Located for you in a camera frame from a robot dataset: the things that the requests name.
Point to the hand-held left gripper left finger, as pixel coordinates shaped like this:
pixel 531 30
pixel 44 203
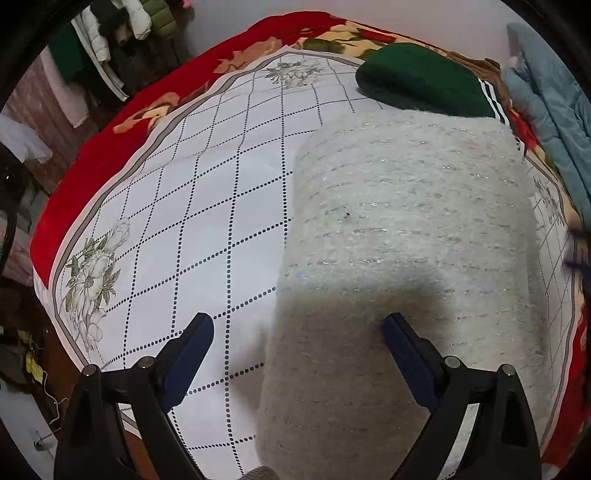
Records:
pixel 189 364

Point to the green hanging garment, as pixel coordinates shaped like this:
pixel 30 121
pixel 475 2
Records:
pixel 69 55

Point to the red floral blanket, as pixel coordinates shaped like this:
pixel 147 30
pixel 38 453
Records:
pixel 152 83

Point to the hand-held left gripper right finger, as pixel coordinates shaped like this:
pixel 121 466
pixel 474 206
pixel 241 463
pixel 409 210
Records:
pixel 411 364

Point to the white puffer jacket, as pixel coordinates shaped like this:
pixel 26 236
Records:
pixel 137 21
pixel 99 39

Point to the black garment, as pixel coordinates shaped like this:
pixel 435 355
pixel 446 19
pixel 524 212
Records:
pixel 582 240

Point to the blue quilt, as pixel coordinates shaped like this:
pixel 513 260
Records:
pixel 554 115

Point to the white fuzzy cardigan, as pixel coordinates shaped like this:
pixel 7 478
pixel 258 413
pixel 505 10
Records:
pixel 406 230

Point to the olive puffer jacket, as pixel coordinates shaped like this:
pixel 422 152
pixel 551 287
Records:
pixel 162 18

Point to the folded green striped-trim garment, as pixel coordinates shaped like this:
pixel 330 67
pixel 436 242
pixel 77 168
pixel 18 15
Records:
pixel 415 78

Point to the white hanging cloth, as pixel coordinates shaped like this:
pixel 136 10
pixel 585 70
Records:
pixel 23 138

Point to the white floral grid cloth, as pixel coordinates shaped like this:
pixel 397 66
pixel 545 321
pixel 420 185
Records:
pixel 184 207

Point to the person's dark fuzzy clothing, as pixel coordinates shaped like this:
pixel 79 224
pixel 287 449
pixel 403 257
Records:
pixel 261 474

